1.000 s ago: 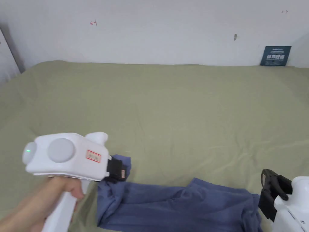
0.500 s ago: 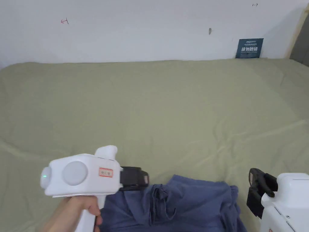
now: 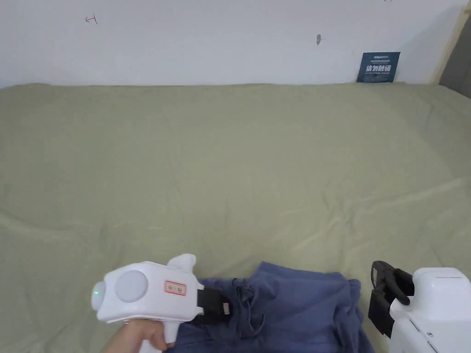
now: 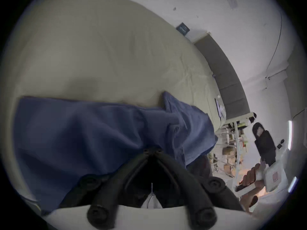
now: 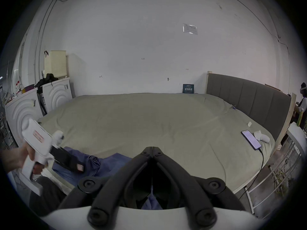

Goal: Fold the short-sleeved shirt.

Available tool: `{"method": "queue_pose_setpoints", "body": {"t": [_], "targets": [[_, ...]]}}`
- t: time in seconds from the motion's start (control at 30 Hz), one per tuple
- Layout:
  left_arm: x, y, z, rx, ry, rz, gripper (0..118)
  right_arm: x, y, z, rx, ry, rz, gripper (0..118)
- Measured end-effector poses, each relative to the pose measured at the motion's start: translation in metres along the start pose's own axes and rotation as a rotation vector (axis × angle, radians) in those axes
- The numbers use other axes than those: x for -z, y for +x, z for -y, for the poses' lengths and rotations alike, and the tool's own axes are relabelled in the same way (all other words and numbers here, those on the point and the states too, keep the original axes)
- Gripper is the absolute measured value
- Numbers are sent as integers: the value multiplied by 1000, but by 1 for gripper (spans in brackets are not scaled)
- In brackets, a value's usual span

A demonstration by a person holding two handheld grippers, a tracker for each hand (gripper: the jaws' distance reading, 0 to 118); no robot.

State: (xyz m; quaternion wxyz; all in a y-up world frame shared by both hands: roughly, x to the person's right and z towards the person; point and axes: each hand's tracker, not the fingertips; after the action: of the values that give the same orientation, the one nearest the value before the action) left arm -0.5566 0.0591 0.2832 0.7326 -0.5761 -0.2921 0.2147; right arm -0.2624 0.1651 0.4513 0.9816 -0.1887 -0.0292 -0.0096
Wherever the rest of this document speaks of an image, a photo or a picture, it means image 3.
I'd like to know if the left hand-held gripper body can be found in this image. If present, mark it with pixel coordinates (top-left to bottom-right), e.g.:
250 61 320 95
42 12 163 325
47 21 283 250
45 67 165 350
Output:
91 253 207 348

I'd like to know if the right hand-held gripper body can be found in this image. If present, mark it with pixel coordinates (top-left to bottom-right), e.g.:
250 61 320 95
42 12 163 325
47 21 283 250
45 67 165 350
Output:
388 267 471 353

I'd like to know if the dark blue garment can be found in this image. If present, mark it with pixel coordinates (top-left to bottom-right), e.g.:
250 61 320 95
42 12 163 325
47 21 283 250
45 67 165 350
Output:
172 261 377 353

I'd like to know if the person's left hand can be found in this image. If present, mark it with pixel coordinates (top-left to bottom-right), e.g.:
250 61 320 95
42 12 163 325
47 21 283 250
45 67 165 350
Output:
101 318 177 353

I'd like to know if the bed with pale green sheet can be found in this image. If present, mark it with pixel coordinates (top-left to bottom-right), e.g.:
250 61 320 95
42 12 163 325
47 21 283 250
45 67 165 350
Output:
0 82 471 353

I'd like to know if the dark blue sign card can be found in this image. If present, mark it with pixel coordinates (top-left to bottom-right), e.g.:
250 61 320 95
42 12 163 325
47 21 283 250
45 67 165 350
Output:
356 51 402 84

